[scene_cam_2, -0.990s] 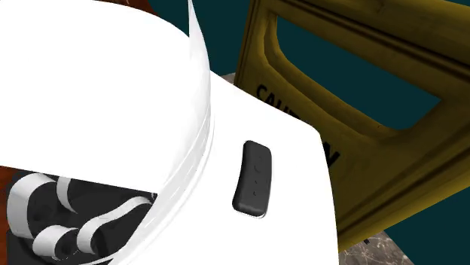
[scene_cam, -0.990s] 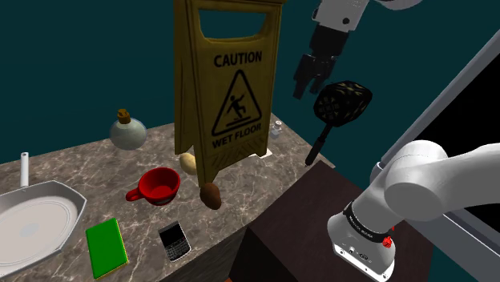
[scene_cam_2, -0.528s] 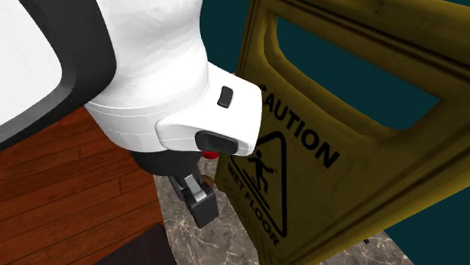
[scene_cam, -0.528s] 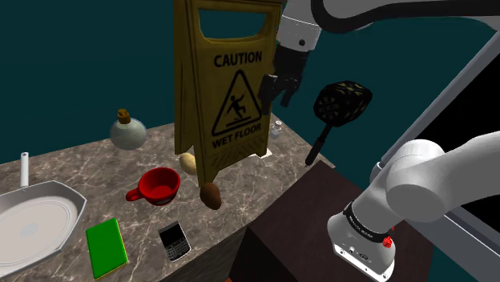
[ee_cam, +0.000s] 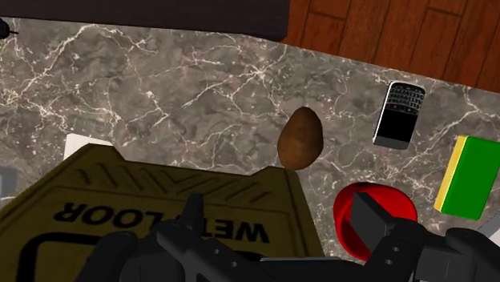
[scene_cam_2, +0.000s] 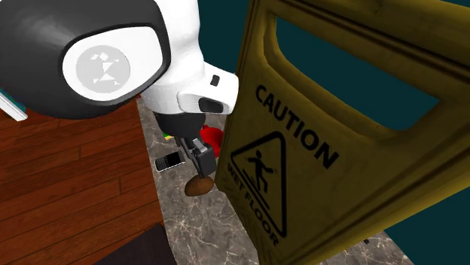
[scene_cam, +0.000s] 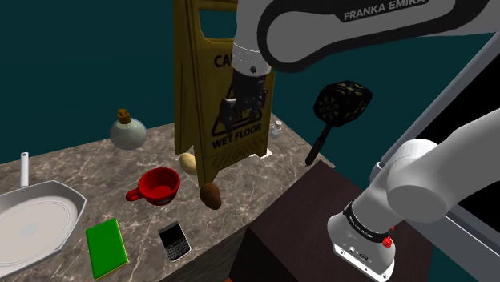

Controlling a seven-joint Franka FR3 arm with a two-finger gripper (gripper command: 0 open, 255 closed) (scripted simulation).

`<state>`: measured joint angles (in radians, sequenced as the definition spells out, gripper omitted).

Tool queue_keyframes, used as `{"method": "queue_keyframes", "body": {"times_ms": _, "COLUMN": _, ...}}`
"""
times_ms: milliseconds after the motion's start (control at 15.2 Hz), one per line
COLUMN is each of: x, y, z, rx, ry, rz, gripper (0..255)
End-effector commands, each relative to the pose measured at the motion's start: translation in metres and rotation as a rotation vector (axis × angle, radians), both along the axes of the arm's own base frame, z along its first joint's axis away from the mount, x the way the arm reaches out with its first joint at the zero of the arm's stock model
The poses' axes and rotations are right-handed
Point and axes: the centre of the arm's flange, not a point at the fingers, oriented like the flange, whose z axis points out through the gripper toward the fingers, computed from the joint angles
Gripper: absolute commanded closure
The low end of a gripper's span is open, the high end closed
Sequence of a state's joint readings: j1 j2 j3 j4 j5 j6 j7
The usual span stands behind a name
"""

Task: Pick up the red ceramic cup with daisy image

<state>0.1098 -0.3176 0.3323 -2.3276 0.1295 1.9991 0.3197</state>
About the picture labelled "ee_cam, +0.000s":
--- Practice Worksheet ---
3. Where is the black keypad phone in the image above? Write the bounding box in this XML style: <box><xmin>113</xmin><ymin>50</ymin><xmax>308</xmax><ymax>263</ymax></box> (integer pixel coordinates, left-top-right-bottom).
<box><xmin>372</xmin><ymin>80</ymin><xmax>427</xmax><ymax>151</ymax></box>

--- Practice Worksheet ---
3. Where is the green and yellow sponge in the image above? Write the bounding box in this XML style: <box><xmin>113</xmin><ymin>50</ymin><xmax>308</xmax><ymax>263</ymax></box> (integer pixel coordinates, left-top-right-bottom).
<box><xmin>433</xmin><ymin>134</ymin><xmax>500</xmax><ymax>222</ymax></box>

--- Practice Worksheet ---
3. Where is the brown potato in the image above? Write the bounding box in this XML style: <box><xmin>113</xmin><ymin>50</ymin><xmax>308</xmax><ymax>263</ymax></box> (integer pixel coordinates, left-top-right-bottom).
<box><xmin>276</xmin><ymin>106</ymin><xmax>325</xmax><ymax>171</ymax></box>

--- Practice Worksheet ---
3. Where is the small black object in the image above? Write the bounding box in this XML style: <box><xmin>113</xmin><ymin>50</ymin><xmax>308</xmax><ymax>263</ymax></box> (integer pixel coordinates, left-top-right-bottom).
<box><xmin>0</xmin><ymin>18</ymin><xmax>19</xmax><ymax>40</ymax></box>

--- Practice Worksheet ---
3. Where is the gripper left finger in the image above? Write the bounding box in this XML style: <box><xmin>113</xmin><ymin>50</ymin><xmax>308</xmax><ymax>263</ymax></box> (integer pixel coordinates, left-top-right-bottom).
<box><xmin>75</xmin><ymin>193</ymin><xmax>275</xmax><ymax>282</ymax></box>

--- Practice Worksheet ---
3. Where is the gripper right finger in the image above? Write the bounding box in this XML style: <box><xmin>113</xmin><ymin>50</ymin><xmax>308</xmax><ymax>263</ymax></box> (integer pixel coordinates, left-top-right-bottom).
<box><xmin>350</xmin><ymin>191</ymin><xmax>500</xmax><ymax>282</ymax></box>

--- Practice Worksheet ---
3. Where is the yellow wet floor sign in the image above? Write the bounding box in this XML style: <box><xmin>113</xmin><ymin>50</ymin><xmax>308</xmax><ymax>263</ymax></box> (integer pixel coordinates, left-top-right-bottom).
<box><xmin>0</xmin><ymin>143</ymin><xmax>325</xmax><ymax>282</ymax></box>

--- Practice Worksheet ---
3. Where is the red bowl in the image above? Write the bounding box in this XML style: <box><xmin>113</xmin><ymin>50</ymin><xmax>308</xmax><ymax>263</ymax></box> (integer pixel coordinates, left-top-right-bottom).
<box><xmin>333</xmin><ymin>181</ymin><xmax>418</xmax><ymax>263</ymax></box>

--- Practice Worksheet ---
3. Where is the white flat object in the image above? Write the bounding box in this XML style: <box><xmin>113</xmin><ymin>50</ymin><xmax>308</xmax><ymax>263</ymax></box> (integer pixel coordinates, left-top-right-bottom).
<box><xmin>62</xmin><ymin>133</ymin><xmax>115</xmax><ymax>162</ymax></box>

